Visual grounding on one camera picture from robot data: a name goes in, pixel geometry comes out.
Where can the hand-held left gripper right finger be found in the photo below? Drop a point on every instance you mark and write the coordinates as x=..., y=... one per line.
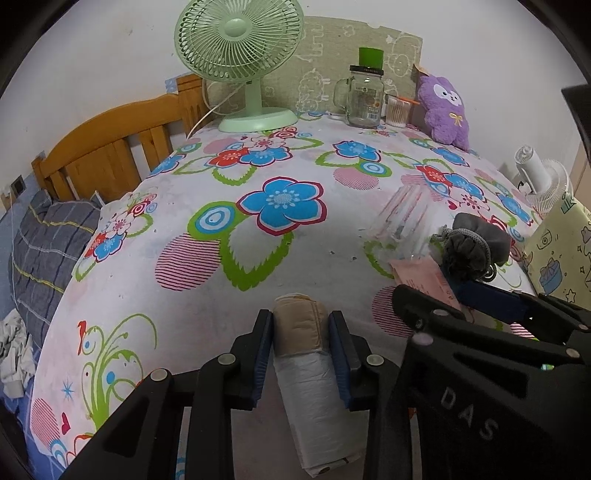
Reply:
x=340, y=360

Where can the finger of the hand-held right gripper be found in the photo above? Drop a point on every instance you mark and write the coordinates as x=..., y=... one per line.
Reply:
x=494, y=300
x=425, y=318

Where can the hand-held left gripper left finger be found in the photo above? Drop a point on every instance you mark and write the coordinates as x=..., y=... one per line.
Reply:
x=262, y=360

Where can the pink printed tissue pack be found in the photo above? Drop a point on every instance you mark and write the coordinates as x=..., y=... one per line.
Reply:
x=425, y=277

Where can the white trash bag roll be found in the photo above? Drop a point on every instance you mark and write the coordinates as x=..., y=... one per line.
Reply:
x=304, y=401

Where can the yellow printed fabric box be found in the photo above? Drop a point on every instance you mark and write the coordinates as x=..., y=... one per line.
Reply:
x=554, y=249

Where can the floral tablecloth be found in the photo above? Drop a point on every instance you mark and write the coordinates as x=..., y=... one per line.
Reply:
x=184, y=286

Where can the clear plastic cup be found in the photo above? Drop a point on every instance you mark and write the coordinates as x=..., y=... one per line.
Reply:
x=406, y=212

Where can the white floor fan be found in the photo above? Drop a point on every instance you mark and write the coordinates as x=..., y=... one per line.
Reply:
x=545, y=180

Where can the beige door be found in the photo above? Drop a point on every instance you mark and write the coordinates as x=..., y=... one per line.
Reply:
x=581, y=177

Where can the purple plush toy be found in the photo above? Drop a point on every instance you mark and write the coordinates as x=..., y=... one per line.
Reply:
x=443, y=115

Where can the small jar with orange lid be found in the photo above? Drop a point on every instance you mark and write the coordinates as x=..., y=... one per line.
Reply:
x=399, y=113

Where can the glass mason jar mug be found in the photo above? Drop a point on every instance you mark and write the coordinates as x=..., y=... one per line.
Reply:
x=364, y=101

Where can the grey plaid pillow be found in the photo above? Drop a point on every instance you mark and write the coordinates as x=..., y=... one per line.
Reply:
x=51, y=240

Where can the white crumpled cloth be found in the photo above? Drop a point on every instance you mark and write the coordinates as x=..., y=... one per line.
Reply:
x=16, y=350

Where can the wooden bed headboard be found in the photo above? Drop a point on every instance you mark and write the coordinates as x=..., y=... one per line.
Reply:
x=111, y=152

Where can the green patterned board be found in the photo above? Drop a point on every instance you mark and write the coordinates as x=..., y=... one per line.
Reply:
x=323, y=46

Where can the green desk fan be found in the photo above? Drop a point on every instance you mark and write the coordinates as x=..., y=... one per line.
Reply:
x=235, y=37

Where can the wall socket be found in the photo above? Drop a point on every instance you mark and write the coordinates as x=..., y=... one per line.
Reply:
x=18, y=184

